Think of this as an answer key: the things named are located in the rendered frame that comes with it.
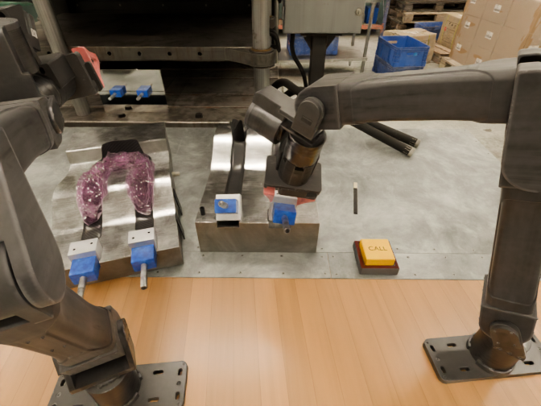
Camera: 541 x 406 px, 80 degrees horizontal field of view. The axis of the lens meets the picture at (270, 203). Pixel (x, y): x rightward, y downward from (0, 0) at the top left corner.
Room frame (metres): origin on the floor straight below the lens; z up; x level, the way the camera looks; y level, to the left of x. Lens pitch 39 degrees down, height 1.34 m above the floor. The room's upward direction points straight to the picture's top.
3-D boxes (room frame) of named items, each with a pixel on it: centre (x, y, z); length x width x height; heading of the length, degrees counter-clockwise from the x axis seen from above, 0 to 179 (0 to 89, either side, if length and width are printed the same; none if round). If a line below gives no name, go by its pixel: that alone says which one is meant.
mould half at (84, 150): (0.66, 0.38, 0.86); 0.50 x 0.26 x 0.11; 17
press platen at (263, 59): (1.64, 0.59, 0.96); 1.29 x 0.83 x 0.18; 89
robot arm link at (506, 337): (0.26, -0.36, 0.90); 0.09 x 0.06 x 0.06; 148
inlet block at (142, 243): (0.42, 0.25, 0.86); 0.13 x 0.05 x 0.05; 17
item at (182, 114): (1.63, 0.61, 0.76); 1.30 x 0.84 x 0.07; 89
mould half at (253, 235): (0.74, 0.02, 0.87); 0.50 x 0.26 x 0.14; 179
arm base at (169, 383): (0.21, 0.23, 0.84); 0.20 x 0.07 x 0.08; 95
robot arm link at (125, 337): (0.21, 0.24, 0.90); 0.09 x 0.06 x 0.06; 114
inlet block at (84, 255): (0.39, 0.35, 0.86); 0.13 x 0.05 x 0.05; 17
